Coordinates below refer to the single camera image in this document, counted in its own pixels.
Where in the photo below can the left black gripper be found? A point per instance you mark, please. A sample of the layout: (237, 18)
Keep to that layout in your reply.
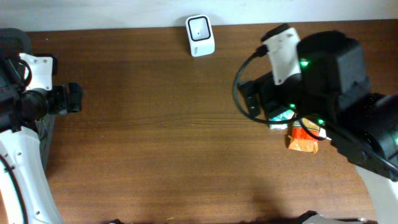
(61, 99)

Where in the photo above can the small teal tissue pack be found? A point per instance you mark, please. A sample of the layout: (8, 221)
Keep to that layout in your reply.
(289, 114)
(280, 126)

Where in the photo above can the orange spaghetti packet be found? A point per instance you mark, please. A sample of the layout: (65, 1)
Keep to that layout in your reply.
(300, 140)

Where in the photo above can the white barcode scanner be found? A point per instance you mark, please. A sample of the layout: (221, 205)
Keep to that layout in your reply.
(200, 35)

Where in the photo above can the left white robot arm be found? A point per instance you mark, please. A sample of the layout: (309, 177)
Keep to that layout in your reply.
(24, 188)

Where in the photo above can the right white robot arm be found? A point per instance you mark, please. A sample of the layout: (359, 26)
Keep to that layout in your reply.
(371, 145)

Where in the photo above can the dark grey perforated basket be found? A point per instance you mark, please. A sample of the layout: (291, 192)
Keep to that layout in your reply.
(19, 41)

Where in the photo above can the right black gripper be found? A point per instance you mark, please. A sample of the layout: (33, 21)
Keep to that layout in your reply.
(252, 98)

